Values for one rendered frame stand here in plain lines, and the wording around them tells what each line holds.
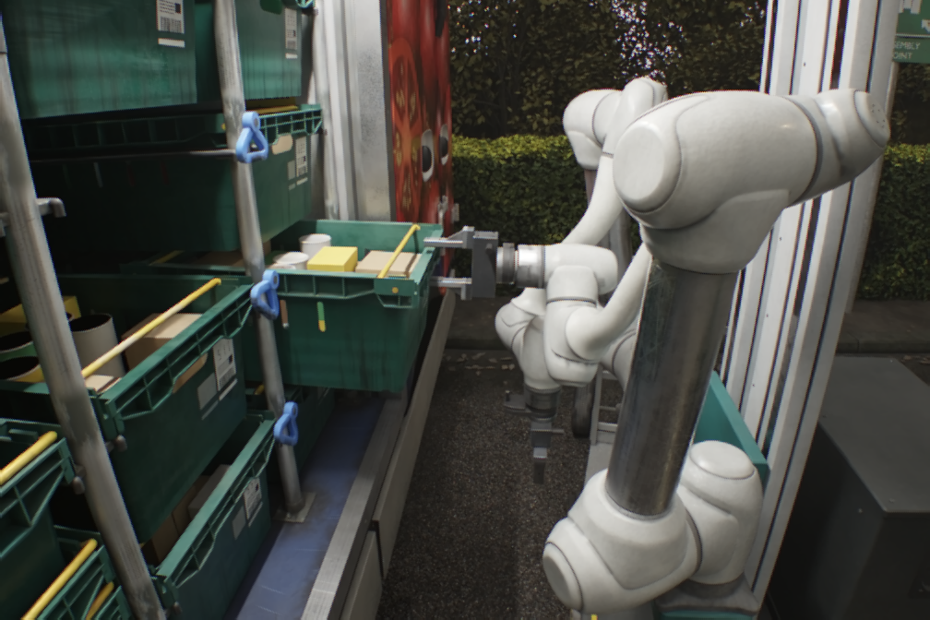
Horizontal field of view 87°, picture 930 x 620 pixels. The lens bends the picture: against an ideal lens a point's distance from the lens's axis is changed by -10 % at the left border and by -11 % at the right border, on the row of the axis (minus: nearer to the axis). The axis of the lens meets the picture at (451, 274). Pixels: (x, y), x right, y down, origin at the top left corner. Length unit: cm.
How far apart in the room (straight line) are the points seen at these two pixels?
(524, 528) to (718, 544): 121
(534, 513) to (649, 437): 146
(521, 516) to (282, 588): 120
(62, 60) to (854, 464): 133
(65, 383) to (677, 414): 67
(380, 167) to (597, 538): 95
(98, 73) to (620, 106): 94
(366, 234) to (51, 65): 86
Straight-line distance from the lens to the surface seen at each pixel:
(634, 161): 56
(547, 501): 222
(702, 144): 54
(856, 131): 68
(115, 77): 77
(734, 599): 113
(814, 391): 107
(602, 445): 252
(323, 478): 134
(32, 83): 67
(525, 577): 196
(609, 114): 123
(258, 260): 99
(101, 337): 98
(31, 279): 61
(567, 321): 104
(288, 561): 117
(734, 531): 100
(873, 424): 136
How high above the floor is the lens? 148
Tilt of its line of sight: 19 degrees down
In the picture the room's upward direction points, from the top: 1 degrees counter-clockwise
